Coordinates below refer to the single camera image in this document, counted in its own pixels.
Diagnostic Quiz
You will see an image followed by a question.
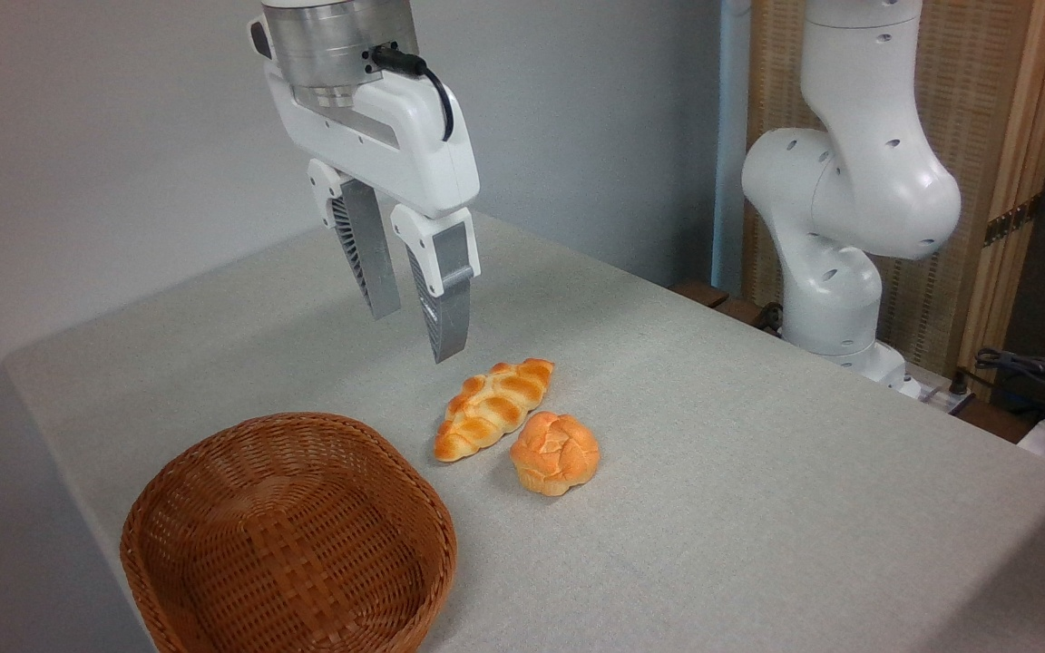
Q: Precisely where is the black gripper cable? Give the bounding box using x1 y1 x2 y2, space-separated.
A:
370 43 455 143

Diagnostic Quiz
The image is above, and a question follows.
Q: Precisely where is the white vertical pipe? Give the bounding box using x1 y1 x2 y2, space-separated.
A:
711 0 753 296

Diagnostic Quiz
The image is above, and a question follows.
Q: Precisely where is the wooden bamboo folding screen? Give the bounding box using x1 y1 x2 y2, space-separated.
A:
745 0 1045 377

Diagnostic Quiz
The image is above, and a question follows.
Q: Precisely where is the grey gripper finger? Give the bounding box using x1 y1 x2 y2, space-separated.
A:
391 204 483 365
308 159 403 321

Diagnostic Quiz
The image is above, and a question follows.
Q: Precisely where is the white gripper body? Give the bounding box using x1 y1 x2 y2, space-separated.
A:
264 62 481 221

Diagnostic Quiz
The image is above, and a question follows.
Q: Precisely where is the round bread roll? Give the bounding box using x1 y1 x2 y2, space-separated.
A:
510 411 601 497

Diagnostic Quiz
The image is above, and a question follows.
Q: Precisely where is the brown wicker basket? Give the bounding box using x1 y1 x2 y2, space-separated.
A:
120 413 458 653

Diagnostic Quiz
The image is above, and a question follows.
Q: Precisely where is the long braided bread loaf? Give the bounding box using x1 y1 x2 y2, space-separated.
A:
433 358 556 463

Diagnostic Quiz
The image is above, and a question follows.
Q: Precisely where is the black cable bundle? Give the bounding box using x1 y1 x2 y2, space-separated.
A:
972 347 1045 427

